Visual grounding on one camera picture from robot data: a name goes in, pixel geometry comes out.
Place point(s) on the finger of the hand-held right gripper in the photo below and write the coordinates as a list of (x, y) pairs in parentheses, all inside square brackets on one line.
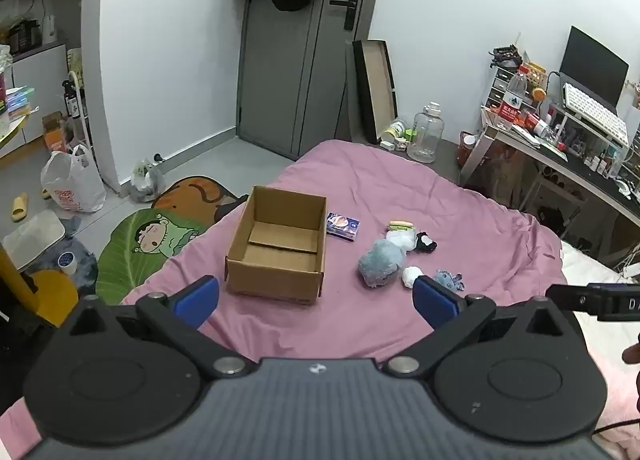
[(567, 297)]

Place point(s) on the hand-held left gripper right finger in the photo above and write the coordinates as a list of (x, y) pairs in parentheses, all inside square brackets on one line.
[(434, 301)]

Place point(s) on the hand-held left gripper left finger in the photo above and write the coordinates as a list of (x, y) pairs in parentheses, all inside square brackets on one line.
[(197, 299)]

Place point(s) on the small blue plush toy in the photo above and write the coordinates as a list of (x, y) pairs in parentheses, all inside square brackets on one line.
[(448, 280)]

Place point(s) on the small white plush toy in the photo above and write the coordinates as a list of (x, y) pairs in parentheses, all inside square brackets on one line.
[(412, 277)]

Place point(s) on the black and white plush toy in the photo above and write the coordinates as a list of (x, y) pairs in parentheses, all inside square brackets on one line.
[(425, 243)]

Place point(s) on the grey-blue fluffy plush toy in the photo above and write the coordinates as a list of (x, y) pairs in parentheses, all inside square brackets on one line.
[(381, 262)]

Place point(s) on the burger plush toy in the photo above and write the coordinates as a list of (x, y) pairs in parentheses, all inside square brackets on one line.
[(400, 225)]

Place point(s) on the brown cardboard box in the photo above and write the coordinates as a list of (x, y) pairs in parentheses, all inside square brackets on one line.
[(280, 260)]

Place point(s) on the person's right hand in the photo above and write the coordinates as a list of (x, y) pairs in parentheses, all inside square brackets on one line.
[(632, 354)]

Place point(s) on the white bed sheet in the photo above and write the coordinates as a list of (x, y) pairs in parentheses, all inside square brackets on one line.
[(595, 267)]

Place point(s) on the clear plastic wrapped packet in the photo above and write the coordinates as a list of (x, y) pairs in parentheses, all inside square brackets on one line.
[(403, 239)]

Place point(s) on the cartoon leaf floor mat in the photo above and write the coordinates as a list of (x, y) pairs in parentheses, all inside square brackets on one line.
[(150, 240)]

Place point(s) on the pink blanket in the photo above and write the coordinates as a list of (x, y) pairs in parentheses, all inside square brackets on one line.
[(450, 190)]

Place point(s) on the blue tissue packet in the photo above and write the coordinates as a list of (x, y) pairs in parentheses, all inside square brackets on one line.
[(343, 226)]

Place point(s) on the blue-grey fluffy rug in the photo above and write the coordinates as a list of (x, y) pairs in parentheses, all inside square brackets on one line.
[(82, 260)]

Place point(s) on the black top desk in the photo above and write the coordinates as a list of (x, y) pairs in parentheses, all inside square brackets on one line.
[(575, 175)]

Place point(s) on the grey plastic bag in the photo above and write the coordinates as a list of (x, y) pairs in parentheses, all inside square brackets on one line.
[(146, 182)]

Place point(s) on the tape roll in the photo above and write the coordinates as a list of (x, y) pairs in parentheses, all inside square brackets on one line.
[(66, 262)]

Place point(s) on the yellow stool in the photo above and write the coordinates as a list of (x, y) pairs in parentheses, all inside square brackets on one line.
[(52, 297)]

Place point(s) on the small white box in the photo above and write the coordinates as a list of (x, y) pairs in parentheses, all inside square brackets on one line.
[(392, 144)]

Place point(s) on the clear plastic water jug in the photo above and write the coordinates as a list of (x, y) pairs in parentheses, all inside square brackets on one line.
[(426, 135)]

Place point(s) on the green cup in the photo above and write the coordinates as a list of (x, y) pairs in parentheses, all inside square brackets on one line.
[(411, 136)]

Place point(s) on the white plastic shopping bag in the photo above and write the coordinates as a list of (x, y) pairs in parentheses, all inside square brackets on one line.
[(70, 185)]

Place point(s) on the white plastic tray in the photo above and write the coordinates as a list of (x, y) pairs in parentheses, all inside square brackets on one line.
[(32, 240)]

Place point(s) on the snack packets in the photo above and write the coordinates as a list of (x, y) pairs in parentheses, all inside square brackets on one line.
[(392, 129)]

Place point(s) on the white keyboard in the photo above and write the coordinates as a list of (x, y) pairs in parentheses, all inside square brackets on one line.
[(597, 115)]

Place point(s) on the yellow slipper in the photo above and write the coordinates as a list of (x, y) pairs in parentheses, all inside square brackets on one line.
[(19, 207)]

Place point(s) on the red label water bottle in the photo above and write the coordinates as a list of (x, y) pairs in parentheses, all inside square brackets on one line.
[(511, 102)]

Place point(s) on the small open cardboard carton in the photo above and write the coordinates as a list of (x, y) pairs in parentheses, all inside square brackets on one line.
[(57, 132)]

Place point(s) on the black cardboard lid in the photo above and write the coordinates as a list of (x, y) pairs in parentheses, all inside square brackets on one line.
[(375, 90)]

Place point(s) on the desktop drawer organiser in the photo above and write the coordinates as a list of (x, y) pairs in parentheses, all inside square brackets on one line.
[(500, 87)]

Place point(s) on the black spray bottle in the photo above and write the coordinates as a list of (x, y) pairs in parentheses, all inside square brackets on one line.
[(71, 102)]

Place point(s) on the black monitor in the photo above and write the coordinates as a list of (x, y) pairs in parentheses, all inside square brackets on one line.
[(592, 65)]

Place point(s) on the grey door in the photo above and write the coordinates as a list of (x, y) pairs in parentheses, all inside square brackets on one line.
[(280, 80)]

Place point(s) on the white cabinet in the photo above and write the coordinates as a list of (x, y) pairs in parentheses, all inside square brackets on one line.
[(35, 85)]

